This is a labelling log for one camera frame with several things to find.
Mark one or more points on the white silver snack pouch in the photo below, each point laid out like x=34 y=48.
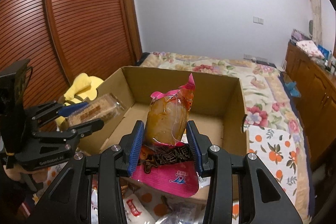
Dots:
x=135 y=212

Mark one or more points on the blue plush toy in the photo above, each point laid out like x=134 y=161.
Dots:
x=293 y=90

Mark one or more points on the wooden sideboard cabinet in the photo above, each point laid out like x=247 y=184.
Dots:
x=316 y=106

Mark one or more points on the folded floral cloth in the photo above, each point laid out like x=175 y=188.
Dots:
x=309 y=47

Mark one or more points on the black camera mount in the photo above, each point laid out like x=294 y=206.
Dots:
x=13 y=86

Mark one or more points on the pink chicken snack pouch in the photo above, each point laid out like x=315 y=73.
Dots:
x=165 y=162

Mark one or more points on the yellow plush toy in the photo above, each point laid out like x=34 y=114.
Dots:
x=84 y=88

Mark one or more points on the white wall switch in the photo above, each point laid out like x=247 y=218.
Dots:
x=258 y=20

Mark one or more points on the brown biscuit bar pack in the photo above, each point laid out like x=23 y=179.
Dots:
x=104 y=107

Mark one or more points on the small white fan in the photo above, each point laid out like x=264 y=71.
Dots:
x=310 y=28

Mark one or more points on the brown cardboard box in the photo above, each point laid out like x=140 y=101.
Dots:
x=218 y=108

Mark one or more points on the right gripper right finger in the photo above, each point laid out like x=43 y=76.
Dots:
x=261 y=198

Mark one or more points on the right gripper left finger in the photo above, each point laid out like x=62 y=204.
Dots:
x=68 y=198

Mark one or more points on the clear silver snack pouch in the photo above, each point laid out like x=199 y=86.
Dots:
x=184 y=213

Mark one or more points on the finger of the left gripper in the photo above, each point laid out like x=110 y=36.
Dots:
x=81 y=130
x=51 y=110

